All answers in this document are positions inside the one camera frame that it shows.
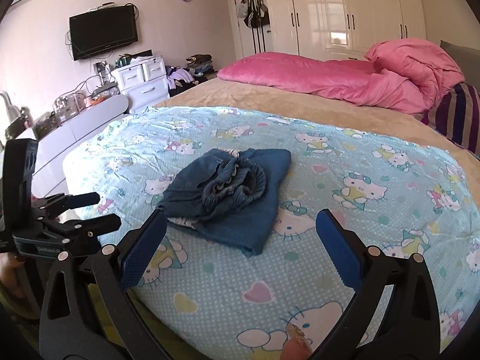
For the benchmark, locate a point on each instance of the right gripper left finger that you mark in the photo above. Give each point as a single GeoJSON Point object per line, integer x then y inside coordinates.
{"type": "Point", "coordinates": [69, 326]}

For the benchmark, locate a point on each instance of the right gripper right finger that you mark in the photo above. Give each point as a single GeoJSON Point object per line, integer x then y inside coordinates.
{"type": "Point", "coordinates": [394, 312]}

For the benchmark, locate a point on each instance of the blue denim pants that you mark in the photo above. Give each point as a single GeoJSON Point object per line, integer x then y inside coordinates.
{"type": "Point", "coordinates": [227, 197]}

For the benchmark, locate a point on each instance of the left hand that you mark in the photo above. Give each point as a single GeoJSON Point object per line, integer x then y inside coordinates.
{"type": "Point", "coordinates": [12, 294]}

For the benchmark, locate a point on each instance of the right hand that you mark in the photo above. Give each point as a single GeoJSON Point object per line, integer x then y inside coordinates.
{"type": "Point", "coordinates": [296, 347]}

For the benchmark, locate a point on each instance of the white low desk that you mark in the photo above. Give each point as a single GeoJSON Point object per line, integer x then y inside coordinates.
{"type": "Point", "coordinates": [49, 177]}

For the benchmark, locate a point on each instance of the Hello Kitty bed sheet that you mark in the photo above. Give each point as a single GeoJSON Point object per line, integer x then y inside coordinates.
{"type": "Point", "coordinates": [205, 297]}

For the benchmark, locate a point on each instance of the desk clutter items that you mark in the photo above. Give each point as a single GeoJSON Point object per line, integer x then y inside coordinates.
{"type": "Point", "coordinates": [87, 93]}

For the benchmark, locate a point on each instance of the white drawer cabinet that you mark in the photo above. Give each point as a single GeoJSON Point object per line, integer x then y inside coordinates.
{"type": "Point", "coordinates": [144, 82]}

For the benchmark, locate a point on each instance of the beige bed blanket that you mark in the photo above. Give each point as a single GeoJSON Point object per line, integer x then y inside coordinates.
{"type": "Point", "coordinates": [217, 92]}

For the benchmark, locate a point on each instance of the striped purple pillow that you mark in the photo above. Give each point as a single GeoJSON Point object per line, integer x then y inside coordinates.
{"type": "Point", "coordinates": [457, 117]}

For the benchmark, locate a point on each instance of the clothes pile on floor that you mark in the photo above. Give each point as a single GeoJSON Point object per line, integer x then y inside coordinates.
{"type": "Point", "coordinates": [197, 70]}

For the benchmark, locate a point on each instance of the pink comforter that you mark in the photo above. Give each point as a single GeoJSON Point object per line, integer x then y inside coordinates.
{"type": "Point", "coordinates": [405, 75]}

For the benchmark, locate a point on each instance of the grey headboard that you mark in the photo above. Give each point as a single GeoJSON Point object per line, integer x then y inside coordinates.
{"type": "Point", "coordinates": [468, 59]}

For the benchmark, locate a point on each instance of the hanging bags on door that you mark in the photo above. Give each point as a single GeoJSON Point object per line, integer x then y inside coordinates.
{"type": "Point", "coordinates": [254, 13]}

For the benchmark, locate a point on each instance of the white glossy wardrobe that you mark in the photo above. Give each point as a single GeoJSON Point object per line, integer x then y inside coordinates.
{"type": "Point", "coordinates": [328, 29]}

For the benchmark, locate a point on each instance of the black wall television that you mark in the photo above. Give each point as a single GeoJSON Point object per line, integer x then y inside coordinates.
{"type": "Point", "coordinates": [98, 31]}

